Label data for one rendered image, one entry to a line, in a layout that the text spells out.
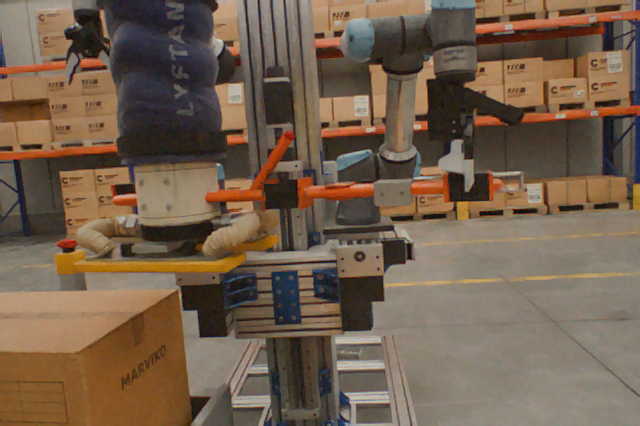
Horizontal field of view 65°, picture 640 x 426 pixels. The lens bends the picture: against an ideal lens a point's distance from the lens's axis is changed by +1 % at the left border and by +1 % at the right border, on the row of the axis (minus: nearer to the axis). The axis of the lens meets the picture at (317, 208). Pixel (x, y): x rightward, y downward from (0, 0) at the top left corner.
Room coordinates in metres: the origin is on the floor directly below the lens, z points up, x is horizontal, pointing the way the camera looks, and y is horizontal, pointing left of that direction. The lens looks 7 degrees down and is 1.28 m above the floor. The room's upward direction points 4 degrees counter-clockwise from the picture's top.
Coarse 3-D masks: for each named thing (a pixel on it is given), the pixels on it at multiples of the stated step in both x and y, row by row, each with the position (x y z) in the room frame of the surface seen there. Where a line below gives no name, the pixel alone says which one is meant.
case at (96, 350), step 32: (0, 320) 1.11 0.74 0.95; (32, 320) 1.10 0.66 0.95; (64, 320) 1.08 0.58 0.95; (96, 320) 1.06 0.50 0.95; (128, 320) 1.05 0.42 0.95; (160, 320) 1.17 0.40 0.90; (0, 352) 0.92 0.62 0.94; (32, 352) 0.91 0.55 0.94; (64, 352) 0.90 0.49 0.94; (96, 352) 0.93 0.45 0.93; (128, 352) 1.03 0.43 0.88; (160, 352) 1.16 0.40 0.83; (0, 384) 0.92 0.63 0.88; (32, 384) 0.91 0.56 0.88; (64, 384) 0.90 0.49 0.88; (96, 384) 0.92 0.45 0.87; (128, 384) 1.02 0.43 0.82; (160, 384) 1.14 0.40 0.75; (0, 416) 0.93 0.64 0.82; (32, 416) 0.91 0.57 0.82; (64, 416) 0.90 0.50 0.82; (96, 416) 0.91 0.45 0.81; (128, 416) 1.01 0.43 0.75; (160, 416) 1.13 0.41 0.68
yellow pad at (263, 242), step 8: (248, 240) 1.10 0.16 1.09; (256, 240) 1.10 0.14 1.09; (264, 240) 1.10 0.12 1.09; (272, 240) 1.13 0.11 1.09; (200, 248) 1.12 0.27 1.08; (232, 248) 1.10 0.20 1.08; (240, 248) 1.09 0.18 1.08; (248, 248) 1.09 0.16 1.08; (256, 248) 1.08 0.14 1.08; (264, 248) 1.08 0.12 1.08
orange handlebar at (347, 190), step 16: (208, 192) 1.04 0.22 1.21; (224, 192) 1.02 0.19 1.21; (240, 192) 1.01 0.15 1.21; (256, 192) 1.00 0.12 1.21; (304, 192) 0.97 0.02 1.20; (320, 192) 0.96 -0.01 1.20; (336, 192) 0.95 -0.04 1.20; (352, 192) 0.94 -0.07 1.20; (368, 192) 0.93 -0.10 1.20; (416, 192) 0.91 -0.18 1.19; (432, 192) 0.90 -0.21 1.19
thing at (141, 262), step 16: (96, 256) 1.05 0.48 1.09; (112, 256) 1.01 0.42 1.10; (128, 256) 0.99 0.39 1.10; (144, 256) 0.98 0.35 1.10; (160, 256) 0.97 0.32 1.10; (176, 256) 0.96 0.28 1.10; (192, 256) 0.95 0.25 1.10; (208, 256) 0.94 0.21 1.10; (224, 256) 0.95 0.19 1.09; (240, 256) 0.96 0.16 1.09; (144, 272) 0.95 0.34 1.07; (160, 272) 0.93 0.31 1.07; (176, 272) 0.92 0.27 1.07; (192, 272) 0.91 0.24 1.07; (208, 272) 0.90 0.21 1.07; (224, 272) 0.90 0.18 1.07
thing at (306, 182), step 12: (264, 180) 1.00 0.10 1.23; (276, 180) 1.05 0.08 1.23; (288, 180) 1.05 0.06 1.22; (300, 180) 0.96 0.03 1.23; (312, 180) 1.03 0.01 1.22; (264, 192) 0.98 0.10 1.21; (276, 192) 0.97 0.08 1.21; (288, 192) 0.97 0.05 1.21; (300, 192) 0.96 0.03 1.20; (264, 204) 0.98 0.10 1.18; (276, 204) 0.97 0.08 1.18; (288, 204) 0.96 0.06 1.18; (300, 204) 0.96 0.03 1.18; (312, 204) 1.03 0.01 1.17
